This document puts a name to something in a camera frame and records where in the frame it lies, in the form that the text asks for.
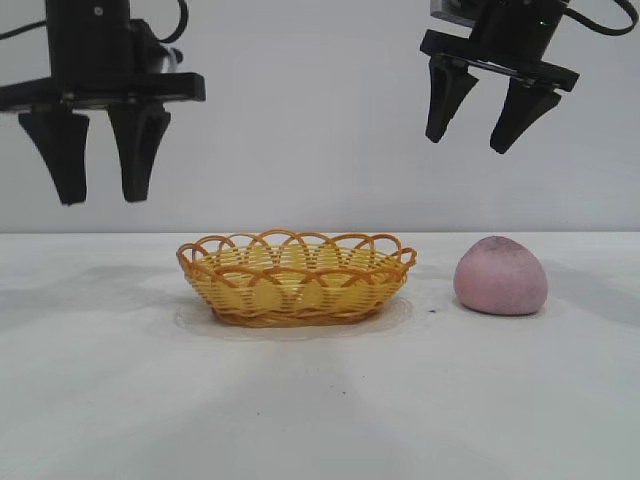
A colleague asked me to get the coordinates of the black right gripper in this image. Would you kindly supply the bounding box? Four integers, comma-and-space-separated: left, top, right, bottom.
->
419, 0, 582, 156

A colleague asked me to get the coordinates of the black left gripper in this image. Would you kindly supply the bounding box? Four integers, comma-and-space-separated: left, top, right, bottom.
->
0, 0, 208, 206

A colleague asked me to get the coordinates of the pink round bun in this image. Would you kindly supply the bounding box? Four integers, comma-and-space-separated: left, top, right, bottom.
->
453, 234, 549, 316

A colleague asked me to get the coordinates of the yellow woven plastic basket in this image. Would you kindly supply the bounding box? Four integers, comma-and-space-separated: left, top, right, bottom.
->
175, 229, 419, 329

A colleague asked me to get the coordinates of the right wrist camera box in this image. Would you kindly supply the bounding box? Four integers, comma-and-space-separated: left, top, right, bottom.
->
430, 0, 477, 26

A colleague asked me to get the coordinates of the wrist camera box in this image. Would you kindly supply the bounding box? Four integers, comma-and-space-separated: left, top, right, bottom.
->
430, 0, 477, 26
130, 18, 184, 76

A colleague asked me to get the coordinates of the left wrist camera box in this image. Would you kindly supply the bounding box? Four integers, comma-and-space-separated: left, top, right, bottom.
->
130, 18, 184, 76

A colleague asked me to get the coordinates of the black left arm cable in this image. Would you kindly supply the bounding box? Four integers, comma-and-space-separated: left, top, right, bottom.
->
0, 23, 51, 43

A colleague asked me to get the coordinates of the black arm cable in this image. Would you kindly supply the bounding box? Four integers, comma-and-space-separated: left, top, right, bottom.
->
0, 23, 51, 43
563, 0, 640, 37

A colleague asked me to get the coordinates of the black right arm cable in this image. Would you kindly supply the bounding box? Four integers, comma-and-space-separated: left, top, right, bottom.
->
563, 0, 640, 37

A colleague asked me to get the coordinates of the black left camera cable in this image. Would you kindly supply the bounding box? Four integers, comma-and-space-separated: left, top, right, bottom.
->
153, 0, 190, 45

